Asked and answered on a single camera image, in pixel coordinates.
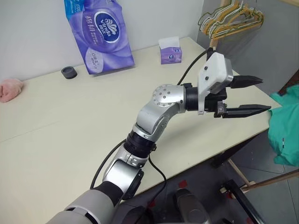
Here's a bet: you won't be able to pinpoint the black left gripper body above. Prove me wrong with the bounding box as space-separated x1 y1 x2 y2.
205 87 229 119

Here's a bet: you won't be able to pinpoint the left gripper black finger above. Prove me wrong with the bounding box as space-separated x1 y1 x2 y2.
230 75 264 90
224 104 272 119

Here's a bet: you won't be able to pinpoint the teal green shorts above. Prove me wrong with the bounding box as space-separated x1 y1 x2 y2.
267 84 299 168

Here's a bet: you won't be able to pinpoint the dark brown wooden furniture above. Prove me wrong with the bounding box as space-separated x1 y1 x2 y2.
278 69 299 97

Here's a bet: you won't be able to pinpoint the black table leg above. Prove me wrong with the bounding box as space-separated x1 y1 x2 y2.
211 130 269 169

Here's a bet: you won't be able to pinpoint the bunch of clothes hangers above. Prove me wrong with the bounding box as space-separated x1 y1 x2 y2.
205 1 263 39

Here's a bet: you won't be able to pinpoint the small purple tissue box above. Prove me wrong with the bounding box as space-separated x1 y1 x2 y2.
158 36 183 65

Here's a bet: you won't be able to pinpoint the wooden clothes rack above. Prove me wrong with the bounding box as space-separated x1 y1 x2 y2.
209 0 299 194

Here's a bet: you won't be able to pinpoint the grey dark rounded shape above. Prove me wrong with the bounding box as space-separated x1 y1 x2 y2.
172 188 212 224

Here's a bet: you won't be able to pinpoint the large purple tissue pack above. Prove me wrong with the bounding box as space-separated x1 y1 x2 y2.
63 0 136 76

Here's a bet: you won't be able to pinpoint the black round tape roll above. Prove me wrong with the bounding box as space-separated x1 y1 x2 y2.
61 66 78 80

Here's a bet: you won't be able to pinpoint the pink cloth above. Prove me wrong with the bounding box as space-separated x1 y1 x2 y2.
0 78 24 103

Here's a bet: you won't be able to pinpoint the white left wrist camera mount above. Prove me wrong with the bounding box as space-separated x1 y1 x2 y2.
197 52 234 116

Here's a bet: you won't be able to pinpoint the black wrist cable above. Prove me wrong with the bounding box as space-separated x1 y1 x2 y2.
90 47 214 189

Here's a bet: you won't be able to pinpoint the yellow wire hanger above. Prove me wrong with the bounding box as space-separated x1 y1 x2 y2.
210 0 262 35

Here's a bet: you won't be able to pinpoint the white wire hanger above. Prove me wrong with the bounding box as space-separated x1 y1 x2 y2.
201 2 248 35

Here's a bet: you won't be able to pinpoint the green wire hanger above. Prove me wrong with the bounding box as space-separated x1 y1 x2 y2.
198 6 264 32

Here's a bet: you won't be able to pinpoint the black metal frame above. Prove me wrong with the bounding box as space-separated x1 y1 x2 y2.
221 179 260 224

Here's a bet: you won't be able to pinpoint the black elbow cable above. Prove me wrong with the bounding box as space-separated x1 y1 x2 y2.
147 156 168 210

